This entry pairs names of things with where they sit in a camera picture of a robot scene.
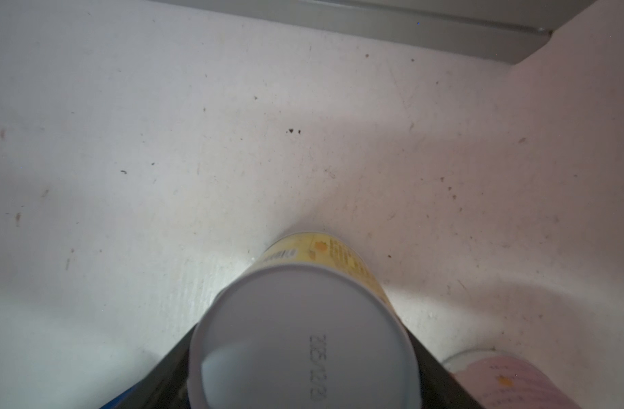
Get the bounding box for grey metal cabinet box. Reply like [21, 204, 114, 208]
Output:
[179, 0, 591, 64]

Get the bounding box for white lid can back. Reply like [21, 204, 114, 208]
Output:
[187, 232, 422, 408]

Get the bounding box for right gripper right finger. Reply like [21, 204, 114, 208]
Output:
[405, 327, 483, 409]

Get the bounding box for blue black stapler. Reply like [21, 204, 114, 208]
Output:
[100, 388, 134, 409]

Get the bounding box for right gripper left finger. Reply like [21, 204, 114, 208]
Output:
[116, 327, 196, 409]

